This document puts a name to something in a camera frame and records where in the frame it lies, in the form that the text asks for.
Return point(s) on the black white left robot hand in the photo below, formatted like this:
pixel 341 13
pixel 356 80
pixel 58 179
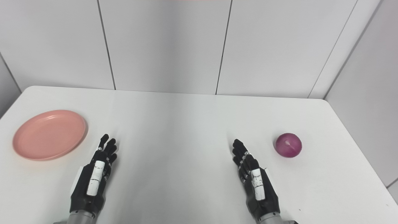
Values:
pixel 93 179

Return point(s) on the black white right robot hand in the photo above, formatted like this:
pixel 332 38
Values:
pixel 258 186

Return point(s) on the purple red onion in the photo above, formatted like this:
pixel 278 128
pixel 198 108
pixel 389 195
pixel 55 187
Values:
pixel 288 145

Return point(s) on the pink round plate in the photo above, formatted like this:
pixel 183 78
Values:
pixel 49 135

